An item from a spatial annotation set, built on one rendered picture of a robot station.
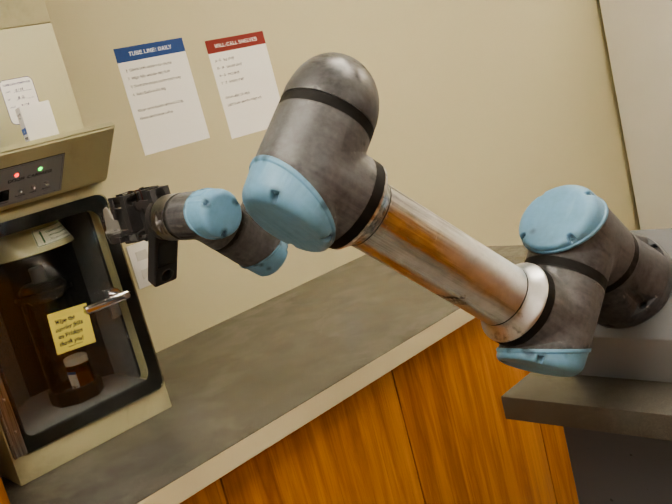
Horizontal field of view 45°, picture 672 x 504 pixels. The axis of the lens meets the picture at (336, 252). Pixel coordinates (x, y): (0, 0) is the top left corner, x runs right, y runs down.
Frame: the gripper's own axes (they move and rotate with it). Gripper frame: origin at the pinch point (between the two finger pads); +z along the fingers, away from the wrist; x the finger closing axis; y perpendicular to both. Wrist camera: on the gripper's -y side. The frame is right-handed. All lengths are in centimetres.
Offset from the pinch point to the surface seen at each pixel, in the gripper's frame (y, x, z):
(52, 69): 31.2, -2.4, 8.5
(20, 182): 13.2, 12.5, 2.0
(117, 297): -11.3, 2.2, 1.7
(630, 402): -37, -29, -78
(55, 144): 17.9, 6.5, -2.5
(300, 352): -38, -34, 1
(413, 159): -15, -141, 51
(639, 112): -30, -284, 39
